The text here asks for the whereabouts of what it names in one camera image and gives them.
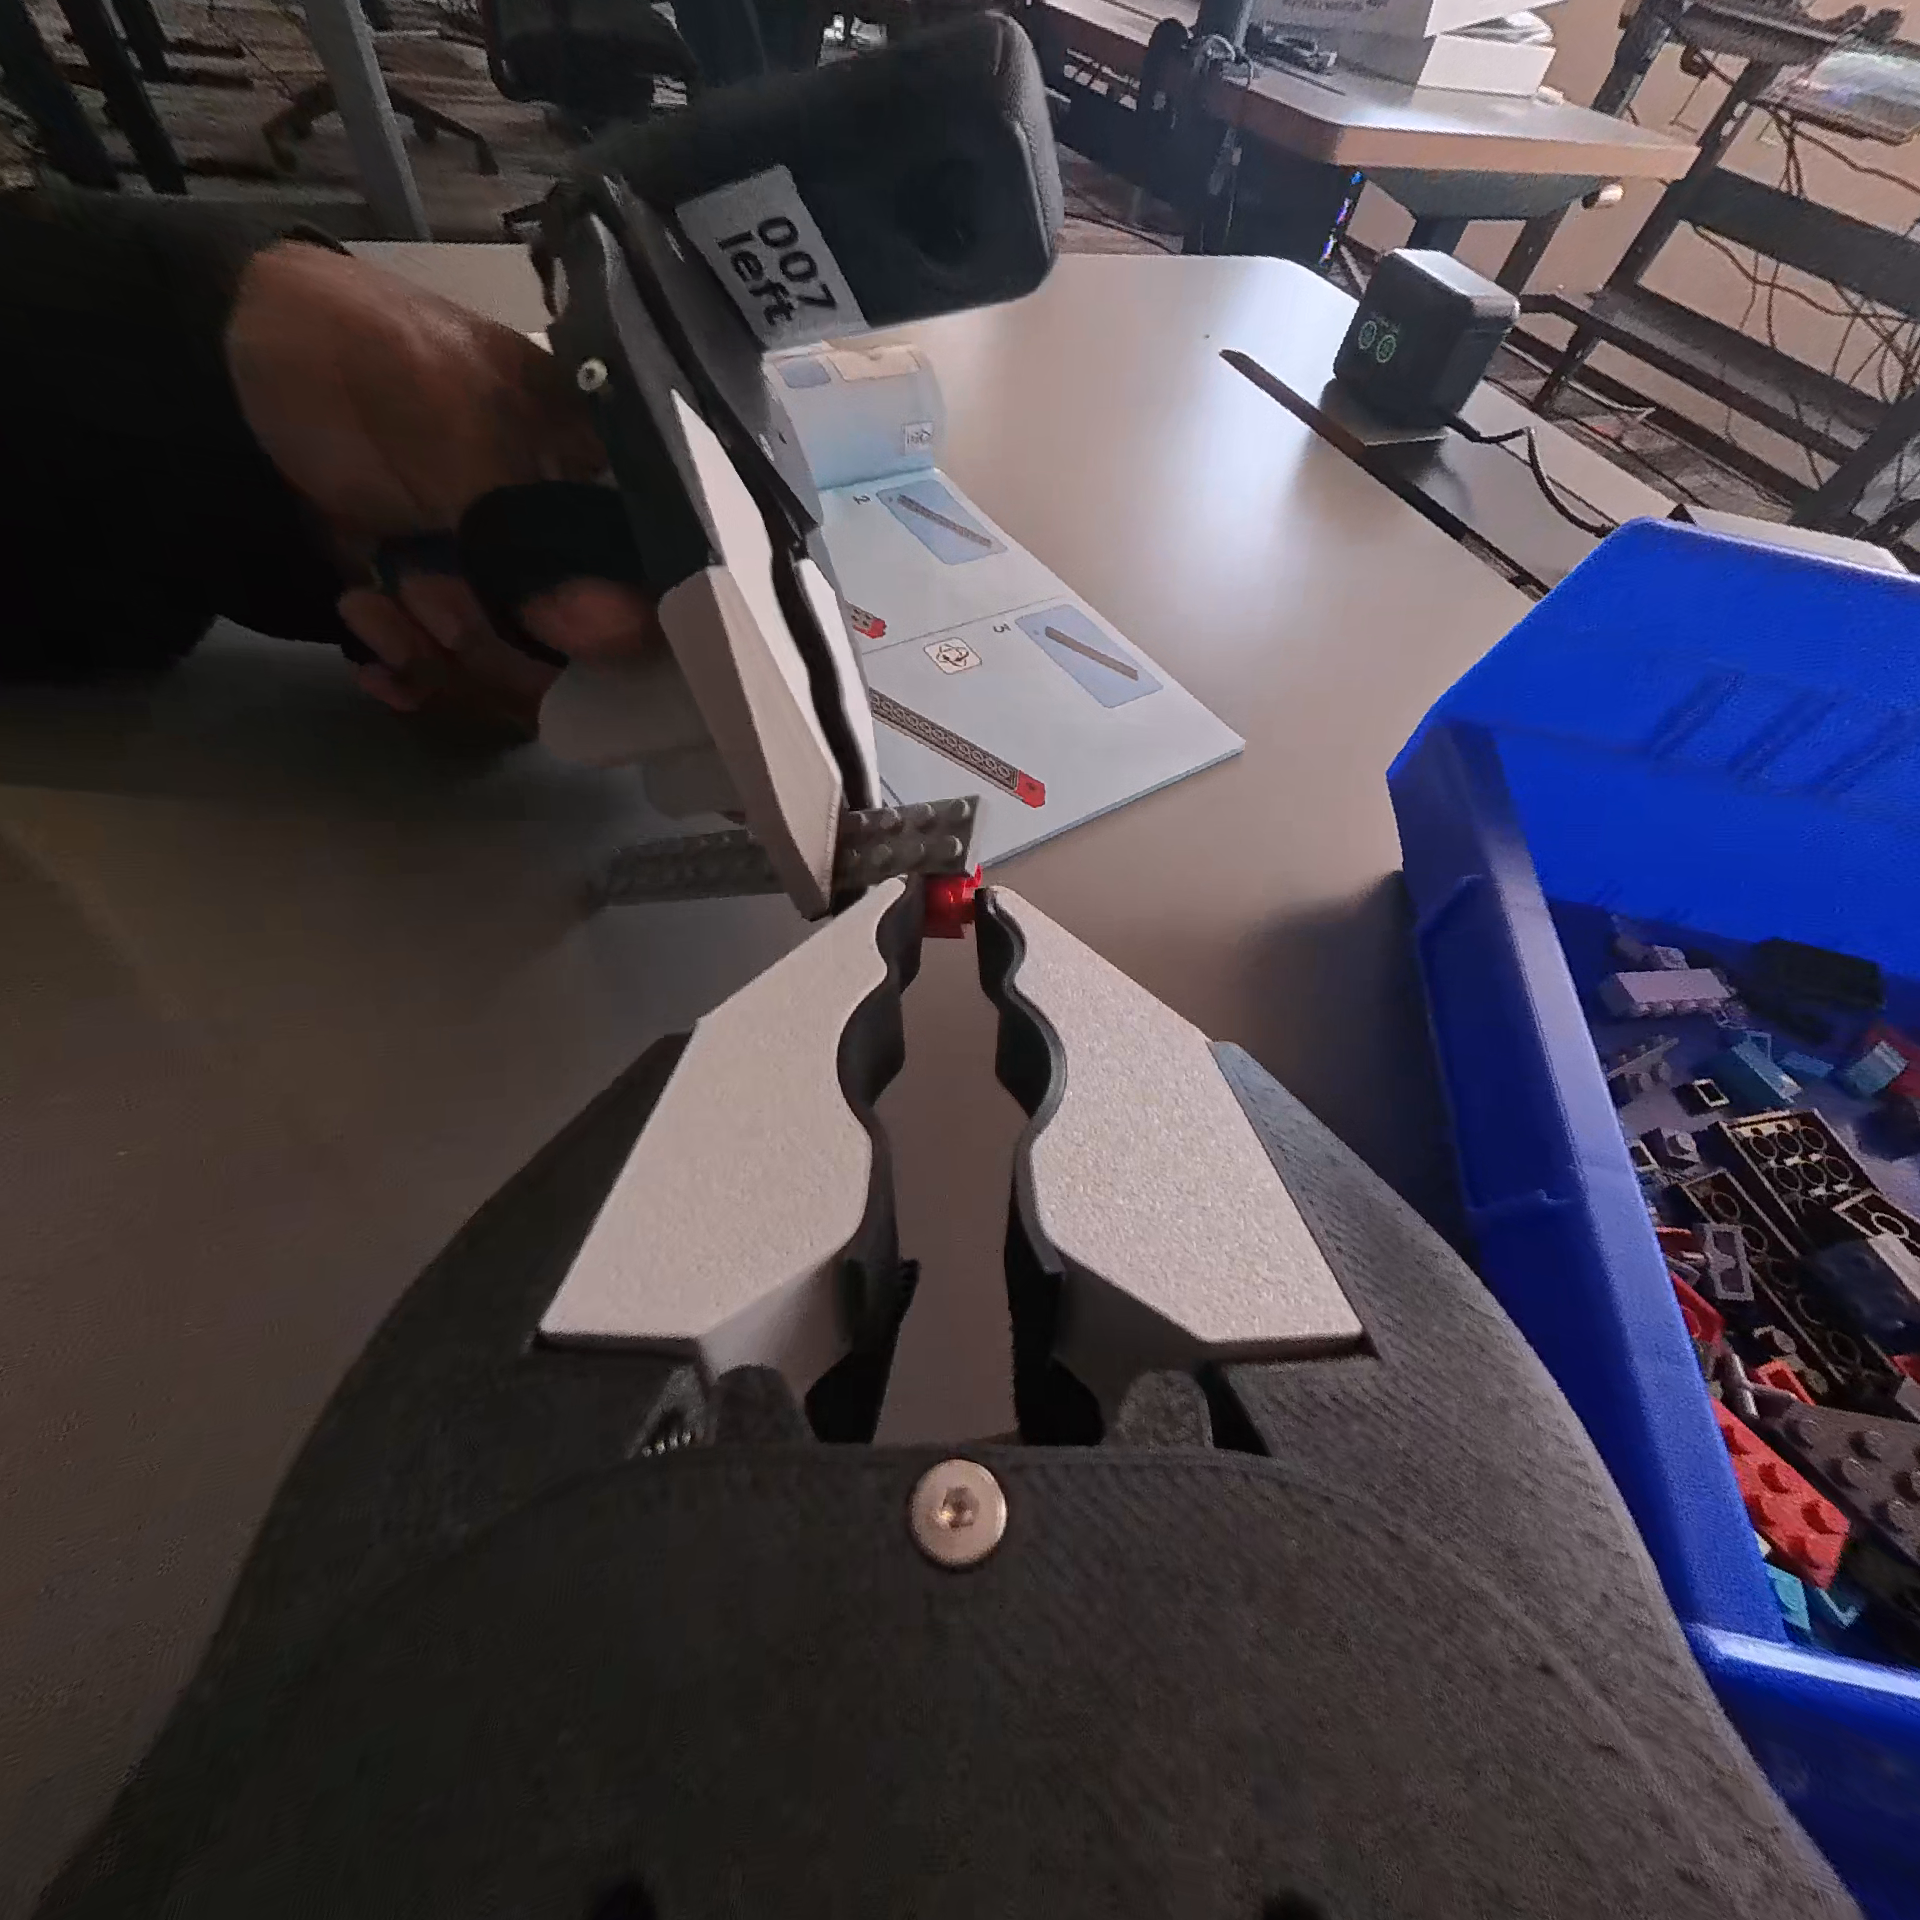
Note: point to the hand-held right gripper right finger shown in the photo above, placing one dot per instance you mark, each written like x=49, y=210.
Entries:
x=1185, y=1201

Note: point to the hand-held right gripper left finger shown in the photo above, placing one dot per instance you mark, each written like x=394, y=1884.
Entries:
x=722, y=1185

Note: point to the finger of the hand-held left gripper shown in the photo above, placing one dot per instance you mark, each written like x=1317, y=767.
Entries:
x=838, y=661
x=764, y=721

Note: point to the long grey brick plate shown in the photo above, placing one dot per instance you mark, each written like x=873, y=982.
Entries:
x=901, y=844

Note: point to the small red brick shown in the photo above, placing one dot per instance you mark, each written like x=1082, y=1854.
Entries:
x=954, y=907

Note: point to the person's left forearm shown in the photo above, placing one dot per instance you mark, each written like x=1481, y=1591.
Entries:
x=121, y=436

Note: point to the grey desk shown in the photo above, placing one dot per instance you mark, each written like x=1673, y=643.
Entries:
x=300, y=1051

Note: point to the person's left hand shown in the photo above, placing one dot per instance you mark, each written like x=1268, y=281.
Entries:
x=390, y=406

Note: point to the pale blue instruction booklet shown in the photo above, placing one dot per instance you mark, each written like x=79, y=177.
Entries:
x=1079, y=721

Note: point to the black office chair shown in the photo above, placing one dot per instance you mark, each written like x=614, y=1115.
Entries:
x=601, y=53

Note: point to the blue plastic bin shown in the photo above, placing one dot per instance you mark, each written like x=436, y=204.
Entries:
x=1516, y=1051

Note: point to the grey background table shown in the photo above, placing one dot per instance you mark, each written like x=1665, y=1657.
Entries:
x=1350, y=137

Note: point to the black box device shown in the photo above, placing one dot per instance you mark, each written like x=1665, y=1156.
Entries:
x=1426, y=339

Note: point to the white flat box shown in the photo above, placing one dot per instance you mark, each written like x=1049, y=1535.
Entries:
x=1442, y=45

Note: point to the pile of toy bricks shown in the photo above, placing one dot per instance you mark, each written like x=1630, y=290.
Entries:
x=1801, y=1230

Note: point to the black metal rack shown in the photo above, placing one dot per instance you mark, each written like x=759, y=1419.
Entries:
x=1724, y=195

